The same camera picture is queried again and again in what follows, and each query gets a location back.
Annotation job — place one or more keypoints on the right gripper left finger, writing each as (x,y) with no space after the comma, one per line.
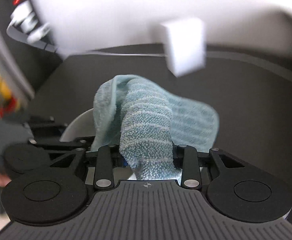
(108,157)

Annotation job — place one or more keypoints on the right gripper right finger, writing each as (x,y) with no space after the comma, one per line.
(186,158)

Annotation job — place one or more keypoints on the white ceramic bowl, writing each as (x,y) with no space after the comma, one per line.
(81,126)

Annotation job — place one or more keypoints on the teal striped microfiber cloth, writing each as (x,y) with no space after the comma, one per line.
(146,121)

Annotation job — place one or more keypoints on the white sponge block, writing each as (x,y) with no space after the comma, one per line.
(184,43)

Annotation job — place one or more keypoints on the white charger plug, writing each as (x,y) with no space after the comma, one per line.
(23,25)

